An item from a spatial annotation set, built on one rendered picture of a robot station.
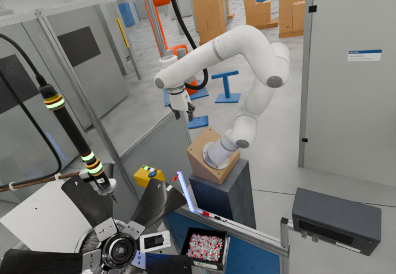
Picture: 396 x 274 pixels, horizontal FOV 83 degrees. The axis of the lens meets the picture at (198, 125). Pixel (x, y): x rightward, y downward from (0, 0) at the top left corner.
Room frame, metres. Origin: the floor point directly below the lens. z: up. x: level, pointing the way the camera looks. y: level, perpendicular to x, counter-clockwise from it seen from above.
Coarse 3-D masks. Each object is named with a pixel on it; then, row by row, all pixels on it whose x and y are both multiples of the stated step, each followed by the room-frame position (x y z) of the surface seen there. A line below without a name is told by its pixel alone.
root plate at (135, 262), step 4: (140, 252) 0.56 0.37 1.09; (136, 256) 0.53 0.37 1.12; (144, 256) 0.55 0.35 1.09; (136, 260) 0.51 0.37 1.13; (140, 260) 0.52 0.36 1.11; (144, 260) 0.52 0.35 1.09; (132, 264) 0.49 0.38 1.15; (136, 264) 0.50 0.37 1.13; (140, 264) 0.50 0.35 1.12; (144, 264) 0.51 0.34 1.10; (144, 268) 0.49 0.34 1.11
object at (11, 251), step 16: (16, 256) 0.45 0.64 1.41; (32, 256) 0.46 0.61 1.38; (48, 256) 0.47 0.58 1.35; (64, 256) 0.48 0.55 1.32; (80, 256) 0.49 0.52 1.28; (0, 272) 0.42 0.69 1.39; (16, 272) 0.43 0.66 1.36; (32, 272) 0.43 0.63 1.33; (48, 272) 0.44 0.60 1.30; (64, 272) 0.46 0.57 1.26; (80, 272) 0.47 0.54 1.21
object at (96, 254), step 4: (88, 252) 0.50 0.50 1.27; (92, 252) 0.50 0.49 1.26; (96, 252) 0.51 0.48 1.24; (100, 252) 0.51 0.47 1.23; (84, 256) 0.49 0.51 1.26; (88, 256) 0.50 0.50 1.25; (96, 256) 0.51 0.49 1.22; (100, 256) 0.51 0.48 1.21; (84, 260) 0.49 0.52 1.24; (88, 260) 0.50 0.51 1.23; (96, 260) 0.50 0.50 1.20; (84, 264) 0.49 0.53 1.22; (88, 264) 0.49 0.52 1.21; (92, 264) 0.50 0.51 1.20; (96, 264) 0.50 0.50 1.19; (84, 268) 0.49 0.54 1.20; (88, 268) 0.49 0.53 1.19
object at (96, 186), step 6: (84, 168) 0.63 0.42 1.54; (84, 174) 0.60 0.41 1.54; (90, 174) 0.61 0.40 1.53; (84, 180) 0.60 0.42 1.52; (90, 180) 0.60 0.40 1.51; (96, 180) 0.61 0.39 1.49; (114, 180) 0.63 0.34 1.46; (96, 186) 0.60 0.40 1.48; (114, 186) 0.60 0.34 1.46; (102, 192) 0.58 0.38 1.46; (108, 192) 0.58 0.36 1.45
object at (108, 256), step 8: (120, 232) 0.62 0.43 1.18; (104, 240) 0.58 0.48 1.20; (112, 240) 0.53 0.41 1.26; (120, 240) 0.54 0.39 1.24; (128, 240) 0.54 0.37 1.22; (96, 248) 0.56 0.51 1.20; (104, 248) 0.51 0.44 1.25; (112, 248) 0.51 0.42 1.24; (128, 248) 0.52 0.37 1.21; (136, 248) 0.52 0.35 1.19; (104, 256) 0.48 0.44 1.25; (112, 256) 0.49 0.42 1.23; (120, 256) 0.49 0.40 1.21; (128, 256) 0.50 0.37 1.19; (104, 264) 0.49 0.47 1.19; (112, 264) 0.47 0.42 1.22; (120, 264) 0.47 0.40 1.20; (128, 264) 0.47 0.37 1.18
